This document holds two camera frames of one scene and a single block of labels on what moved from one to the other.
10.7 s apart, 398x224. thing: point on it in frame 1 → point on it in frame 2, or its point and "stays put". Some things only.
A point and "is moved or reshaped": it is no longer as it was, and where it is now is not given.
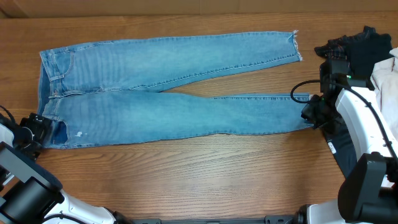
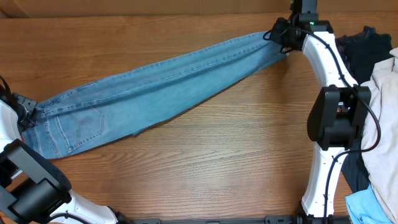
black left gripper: x=38 y=126 → x=29 y=106
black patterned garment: x=364 y=50 stays put
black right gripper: x=308 y=113 → x=278 y=26
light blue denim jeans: x=119 y=91 is moved or reshaped
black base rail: x=289 y=218 stays put
